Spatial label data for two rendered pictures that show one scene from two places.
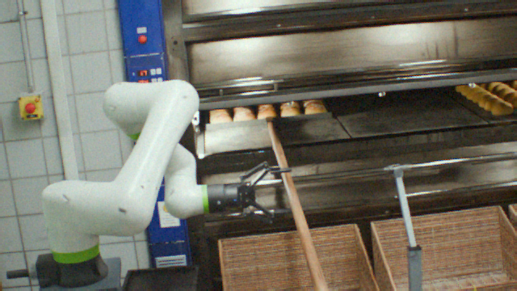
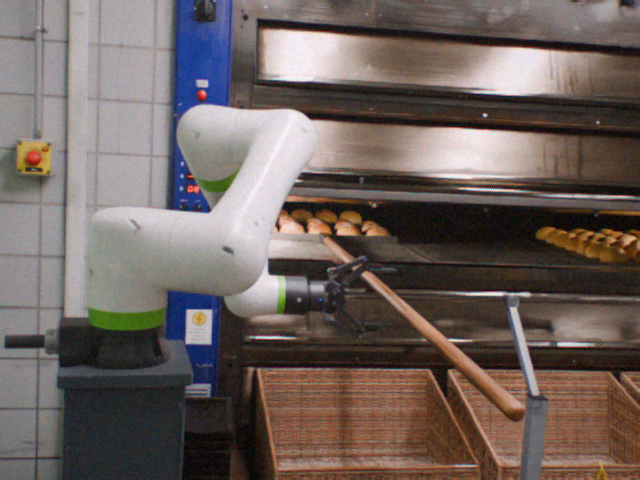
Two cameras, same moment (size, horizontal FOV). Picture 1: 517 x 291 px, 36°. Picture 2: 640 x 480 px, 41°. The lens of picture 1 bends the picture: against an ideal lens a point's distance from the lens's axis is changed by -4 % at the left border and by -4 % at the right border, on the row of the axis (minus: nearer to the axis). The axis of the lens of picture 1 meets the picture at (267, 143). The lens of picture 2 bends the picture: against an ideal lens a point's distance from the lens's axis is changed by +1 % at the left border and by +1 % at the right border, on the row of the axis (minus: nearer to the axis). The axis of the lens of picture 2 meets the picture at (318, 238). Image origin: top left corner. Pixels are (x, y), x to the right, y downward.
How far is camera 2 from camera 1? 0.73 m
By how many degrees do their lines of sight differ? 10
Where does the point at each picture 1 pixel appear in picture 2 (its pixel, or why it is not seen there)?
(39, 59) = (55, 97)
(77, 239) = (140, 293)
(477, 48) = (605, 171)
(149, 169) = (264, 205)
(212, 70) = not seen: hidden behind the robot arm
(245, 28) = (331, 106)
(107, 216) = (201, 256)
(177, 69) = not seen: hidden behind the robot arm
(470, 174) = (575, 326)
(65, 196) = (134, 223)
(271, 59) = (356, 149)
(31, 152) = (22, 221)
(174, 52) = not seen: hidden behind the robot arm
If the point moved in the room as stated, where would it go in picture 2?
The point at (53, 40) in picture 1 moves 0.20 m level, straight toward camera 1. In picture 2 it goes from (80, 75) to (87, 73)
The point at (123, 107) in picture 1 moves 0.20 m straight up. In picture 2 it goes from (211, 135) to (215, 30)
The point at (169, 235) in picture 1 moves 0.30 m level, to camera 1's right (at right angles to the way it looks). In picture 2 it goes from (194, 355) to (293, 358)
